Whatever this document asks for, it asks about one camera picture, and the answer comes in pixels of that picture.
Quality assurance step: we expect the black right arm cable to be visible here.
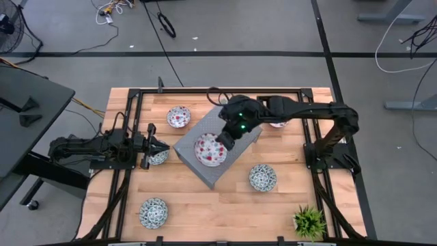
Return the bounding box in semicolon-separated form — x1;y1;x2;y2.
206;86;236;107

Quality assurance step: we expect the long black floor cable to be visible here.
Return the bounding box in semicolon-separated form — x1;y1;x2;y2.
410;57;437;162

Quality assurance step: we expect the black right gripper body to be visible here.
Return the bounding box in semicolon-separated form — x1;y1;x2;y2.
221;113;262;141

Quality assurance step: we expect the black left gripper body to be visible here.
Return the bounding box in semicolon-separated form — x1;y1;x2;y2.
132;122;158;171

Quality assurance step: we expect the black cable bunch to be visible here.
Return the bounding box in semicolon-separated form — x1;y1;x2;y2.
401;15;437;59

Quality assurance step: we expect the yellow cable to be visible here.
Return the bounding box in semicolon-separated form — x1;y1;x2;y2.
0;56;106;119
101;0;130;15

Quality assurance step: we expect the grey desk leg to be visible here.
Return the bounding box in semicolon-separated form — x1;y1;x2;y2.
356;0;426;25
384;93;437;112

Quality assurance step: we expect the long white cable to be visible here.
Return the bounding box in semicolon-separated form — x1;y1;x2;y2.
374;0;437;74

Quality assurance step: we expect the black floor fan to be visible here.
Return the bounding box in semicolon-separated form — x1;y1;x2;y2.
0;0;25;55

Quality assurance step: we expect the black wedge bracket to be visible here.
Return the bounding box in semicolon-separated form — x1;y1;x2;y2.
18;114;44;128
20;96;40;112

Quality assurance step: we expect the black aluminium table frame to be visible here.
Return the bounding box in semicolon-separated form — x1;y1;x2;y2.
76;77;378;246

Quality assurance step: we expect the black desk leg base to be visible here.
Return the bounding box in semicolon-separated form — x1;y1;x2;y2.
13;133;94;211

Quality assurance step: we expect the thin black floor cable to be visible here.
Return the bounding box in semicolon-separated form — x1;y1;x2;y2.
70;23;119;55

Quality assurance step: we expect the coiled black cable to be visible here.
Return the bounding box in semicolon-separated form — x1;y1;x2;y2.
157;12;177;39

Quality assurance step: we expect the white cable bundle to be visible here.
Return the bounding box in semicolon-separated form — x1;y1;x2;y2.
94;0;135;26

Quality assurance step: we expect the black office desk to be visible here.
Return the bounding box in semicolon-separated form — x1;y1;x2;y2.
0;64;76;211

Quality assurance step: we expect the teal floral ceramic bowl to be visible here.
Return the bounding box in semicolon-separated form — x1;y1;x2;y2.
248;163;278;193
147;139;171;166
139;197;169;230

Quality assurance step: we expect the small green potted plant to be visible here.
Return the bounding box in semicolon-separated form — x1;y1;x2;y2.
292;204;328;243

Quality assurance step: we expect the grey perforated metal shelf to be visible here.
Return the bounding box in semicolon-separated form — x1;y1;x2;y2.
173;97;263;190

